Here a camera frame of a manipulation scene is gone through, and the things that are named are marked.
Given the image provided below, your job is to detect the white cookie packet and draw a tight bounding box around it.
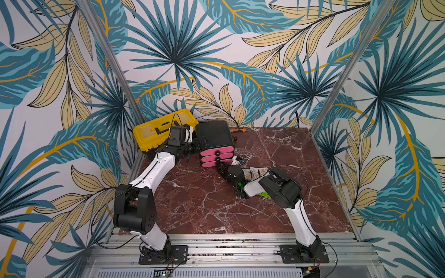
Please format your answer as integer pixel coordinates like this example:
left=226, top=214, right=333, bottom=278
left=250, top=167, right=260, bottom=180
left=258, top=168, right=268, bottom=176
left=242, top=169, right=251, bottom=181

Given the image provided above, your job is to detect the pink top drawer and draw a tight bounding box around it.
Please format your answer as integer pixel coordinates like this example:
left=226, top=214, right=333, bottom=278
left=200, top=146, right=234, bottom=156

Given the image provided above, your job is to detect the black drawer cabinet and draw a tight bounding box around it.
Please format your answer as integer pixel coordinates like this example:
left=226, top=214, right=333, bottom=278
left=195, top=120, right=235, bottom=152

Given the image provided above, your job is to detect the green cookie packet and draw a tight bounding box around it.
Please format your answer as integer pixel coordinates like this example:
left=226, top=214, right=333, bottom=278
left=259, top=192, right=271, bottom=199

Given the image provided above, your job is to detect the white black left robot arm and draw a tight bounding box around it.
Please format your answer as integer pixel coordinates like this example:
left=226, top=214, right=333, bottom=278
left=114, top=139, right=199, bottom=251

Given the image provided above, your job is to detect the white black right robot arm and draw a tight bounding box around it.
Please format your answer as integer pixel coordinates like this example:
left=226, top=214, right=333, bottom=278
left=216, top=162, right=321, bottom=253

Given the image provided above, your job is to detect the yellow black toolbox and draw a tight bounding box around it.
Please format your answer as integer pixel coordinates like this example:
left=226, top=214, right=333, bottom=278
left=133, top=109, right=198, bottom=152

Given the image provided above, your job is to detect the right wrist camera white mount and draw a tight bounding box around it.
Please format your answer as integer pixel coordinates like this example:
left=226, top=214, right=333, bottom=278
left=231, top=155, right=249, bottom=166

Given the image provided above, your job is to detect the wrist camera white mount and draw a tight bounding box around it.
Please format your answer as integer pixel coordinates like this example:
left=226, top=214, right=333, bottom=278
left=168, top=125, right=194, bottom=147
left=231, top=155, right=249, bottom=166

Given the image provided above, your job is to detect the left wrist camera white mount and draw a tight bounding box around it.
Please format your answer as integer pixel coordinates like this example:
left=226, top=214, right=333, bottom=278
left=168, top=125, right=194, bottom=147

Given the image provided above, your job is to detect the orange handled adjustable wrench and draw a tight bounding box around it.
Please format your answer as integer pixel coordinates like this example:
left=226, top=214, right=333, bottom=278
left=231, top=128, right=246, bottom=133

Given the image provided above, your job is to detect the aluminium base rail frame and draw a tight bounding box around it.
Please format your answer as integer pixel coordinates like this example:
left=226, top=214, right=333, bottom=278
left=81, top=229, right=388, bottom=278

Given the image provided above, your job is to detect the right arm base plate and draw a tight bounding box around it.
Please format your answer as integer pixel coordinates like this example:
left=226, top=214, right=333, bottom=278
left=277, top=244, right=330, bottom=265

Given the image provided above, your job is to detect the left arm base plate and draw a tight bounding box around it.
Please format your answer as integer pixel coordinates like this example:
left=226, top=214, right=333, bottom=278
left=139, top=245, right=188, bottom=265

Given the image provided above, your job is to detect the aluminium left corner post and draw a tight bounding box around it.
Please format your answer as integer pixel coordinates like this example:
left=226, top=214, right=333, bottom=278
left=78, top=0, right=145, bottom=125

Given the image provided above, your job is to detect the aluminium corner post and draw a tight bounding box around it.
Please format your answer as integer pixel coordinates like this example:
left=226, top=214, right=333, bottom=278
left=78, top=0, right=145, bottom=125
left=310, top=0, right=397, bottom=136

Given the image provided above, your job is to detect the aluminium right corner post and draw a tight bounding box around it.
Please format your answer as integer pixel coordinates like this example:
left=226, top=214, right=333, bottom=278
left=310, top=0, right=397, bottom=136

